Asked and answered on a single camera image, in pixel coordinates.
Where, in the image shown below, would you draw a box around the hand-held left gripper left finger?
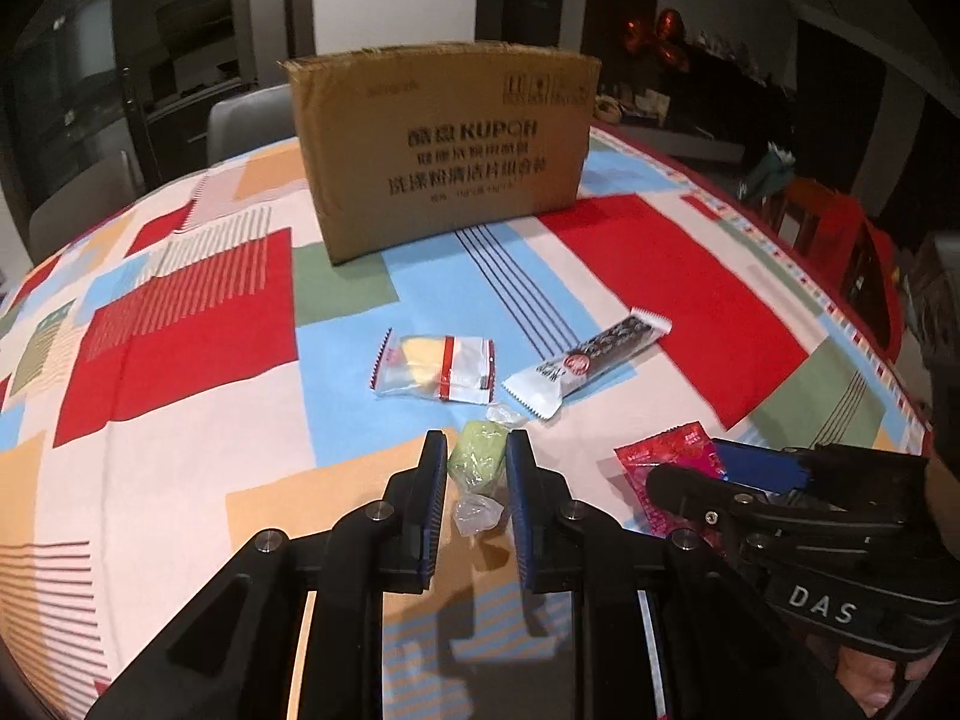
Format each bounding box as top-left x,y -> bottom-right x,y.
86,431 -> 451,720

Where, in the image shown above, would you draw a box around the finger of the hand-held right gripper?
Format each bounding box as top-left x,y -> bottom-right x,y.
709,439 -> 815,496
646,463 -> 767,542

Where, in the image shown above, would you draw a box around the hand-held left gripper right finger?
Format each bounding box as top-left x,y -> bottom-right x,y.
506,429 -> 871,720

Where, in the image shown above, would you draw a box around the pink red snack packet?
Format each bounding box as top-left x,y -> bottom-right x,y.
613,421 -> 727,539

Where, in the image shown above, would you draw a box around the green candy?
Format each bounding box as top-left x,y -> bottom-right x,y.
448,403 -> 522,539

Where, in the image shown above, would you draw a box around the brown cardboard box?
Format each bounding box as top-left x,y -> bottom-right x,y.
277,41 -> 603,266

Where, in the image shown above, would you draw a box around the person's right hand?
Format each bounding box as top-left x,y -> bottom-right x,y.
840,649 -> 931,720

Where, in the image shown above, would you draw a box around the clear packet with yellow cake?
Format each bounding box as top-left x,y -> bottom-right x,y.
367,328 -> 497,406

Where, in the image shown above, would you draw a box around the black and white bar packet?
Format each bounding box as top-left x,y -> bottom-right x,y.
501,307 -> 671,419

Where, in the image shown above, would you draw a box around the red chair with bags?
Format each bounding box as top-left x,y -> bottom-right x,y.
776,178 -> 905,350

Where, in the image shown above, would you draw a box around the green bag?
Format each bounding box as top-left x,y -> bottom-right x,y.
754,148 -> 797,196

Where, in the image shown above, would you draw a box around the colourful patchwork tablecloth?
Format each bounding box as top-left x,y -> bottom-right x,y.
0,124 -> 935,720

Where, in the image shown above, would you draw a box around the white low sideboard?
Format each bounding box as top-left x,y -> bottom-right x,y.
592,101 -> 755,166

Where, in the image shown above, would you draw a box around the grey chair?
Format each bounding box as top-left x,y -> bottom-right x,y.
206,84 -> 301,166
28,165 -> 155,260

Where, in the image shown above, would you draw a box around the red balloons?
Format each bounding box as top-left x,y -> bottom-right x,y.
622,9 -> 691,72

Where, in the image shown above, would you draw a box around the sliding glass door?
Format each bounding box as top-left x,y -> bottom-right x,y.
0,0 -> 316,226

